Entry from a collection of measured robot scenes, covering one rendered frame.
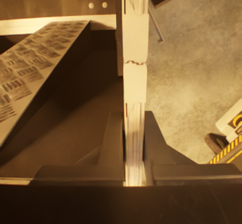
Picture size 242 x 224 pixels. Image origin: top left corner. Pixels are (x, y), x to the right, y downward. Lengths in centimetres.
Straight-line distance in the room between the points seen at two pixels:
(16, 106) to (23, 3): 72
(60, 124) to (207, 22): 101
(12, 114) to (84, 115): 11
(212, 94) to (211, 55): 27
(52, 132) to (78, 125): 4
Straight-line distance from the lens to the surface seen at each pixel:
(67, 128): 27
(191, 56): 114
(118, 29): 22
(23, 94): 34
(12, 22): 102
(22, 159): 24
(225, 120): 130
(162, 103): 120
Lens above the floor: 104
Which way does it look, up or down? 63 degrees down
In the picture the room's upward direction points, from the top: 178 degrees counter-clockwise
